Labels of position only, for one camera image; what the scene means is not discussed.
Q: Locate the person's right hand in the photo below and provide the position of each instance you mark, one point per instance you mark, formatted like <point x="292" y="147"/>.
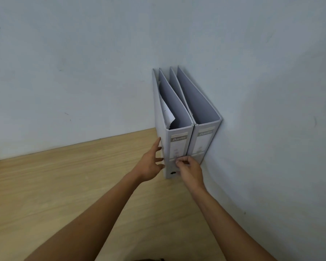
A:
<point x="191" y="173"/>

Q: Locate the person's left hand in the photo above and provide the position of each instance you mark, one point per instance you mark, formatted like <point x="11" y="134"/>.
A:
<point x="148" y="167"/>

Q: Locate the person's right fingers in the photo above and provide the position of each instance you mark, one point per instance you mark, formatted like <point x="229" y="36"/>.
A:
<point x="183" y="161"/>

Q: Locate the person's left fingers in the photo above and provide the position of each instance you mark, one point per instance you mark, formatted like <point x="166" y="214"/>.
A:
<point x="155" y="145"/>

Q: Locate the grey lever arch binder with papers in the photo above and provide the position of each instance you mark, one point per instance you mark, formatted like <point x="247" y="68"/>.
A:
<point x="179" y="144"/>

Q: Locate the person's right forearm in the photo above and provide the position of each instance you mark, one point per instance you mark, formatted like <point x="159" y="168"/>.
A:
<point x="225" y="225"/>

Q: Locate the person's left forearm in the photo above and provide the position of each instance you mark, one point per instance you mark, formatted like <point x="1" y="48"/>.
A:
<point x="92" y="214"/>

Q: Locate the white paper sheets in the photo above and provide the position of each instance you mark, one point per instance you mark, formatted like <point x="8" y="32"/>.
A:
<point x="166" y="108"/>

